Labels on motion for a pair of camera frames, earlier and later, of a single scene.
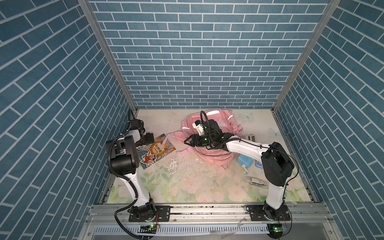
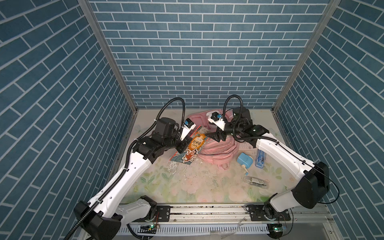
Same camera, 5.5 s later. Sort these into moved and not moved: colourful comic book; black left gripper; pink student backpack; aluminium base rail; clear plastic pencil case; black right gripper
Moved: black right gripper; colourful comic book; black left gripper
Not moved: aluminium base rail; clear plastic pencil case; pink student backpack
